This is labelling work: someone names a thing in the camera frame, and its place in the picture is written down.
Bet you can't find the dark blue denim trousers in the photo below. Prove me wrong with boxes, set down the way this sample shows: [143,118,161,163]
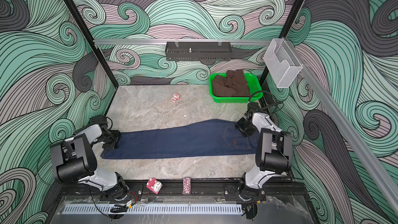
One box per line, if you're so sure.
[101,119,259,160]

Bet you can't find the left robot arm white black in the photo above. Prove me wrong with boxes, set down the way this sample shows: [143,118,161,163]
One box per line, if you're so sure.
[50,115,129,201]

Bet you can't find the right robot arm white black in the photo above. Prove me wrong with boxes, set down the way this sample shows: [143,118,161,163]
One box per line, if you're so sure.
[235,90,292,201]

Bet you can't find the brown folded trousers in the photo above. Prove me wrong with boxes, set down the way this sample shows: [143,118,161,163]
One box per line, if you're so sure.
[211,70,251,97]

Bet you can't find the pink white clip object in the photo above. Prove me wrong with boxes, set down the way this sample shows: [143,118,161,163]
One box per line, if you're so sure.
[146,177,163,194]

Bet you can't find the small pink white toy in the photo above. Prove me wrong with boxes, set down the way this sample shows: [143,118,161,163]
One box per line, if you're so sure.
[171,93,180,102]

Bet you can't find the pink dotted cylinder block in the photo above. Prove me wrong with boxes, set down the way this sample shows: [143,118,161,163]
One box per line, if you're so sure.
[182,177,191,195]

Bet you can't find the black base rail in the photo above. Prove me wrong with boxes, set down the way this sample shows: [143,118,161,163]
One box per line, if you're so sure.
[62,178,307,201]

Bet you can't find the red black wire bundle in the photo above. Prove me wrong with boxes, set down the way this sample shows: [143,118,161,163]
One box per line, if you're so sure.
[110,191,139,214]

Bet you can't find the clear plastic wall bin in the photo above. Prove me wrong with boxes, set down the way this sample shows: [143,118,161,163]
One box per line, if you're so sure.
[263,38,303,89]

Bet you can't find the white slotted cable duct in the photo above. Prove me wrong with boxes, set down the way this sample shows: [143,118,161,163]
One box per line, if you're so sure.
[61,204,243,215]

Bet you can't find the horizontal aluminium back rail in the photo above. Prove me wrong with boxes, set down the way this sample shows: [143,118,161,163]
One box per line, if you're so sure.
[93,38,272,46]

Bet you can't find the black perforated wall shelf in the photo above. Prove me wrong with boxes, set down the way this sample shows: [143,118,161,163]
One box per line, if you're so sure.
[165,41,232,64]

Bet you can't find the right aluminium side rail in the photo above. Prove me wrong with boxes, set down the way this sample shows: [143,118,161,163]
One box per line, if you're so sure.
[284,37,398,215]

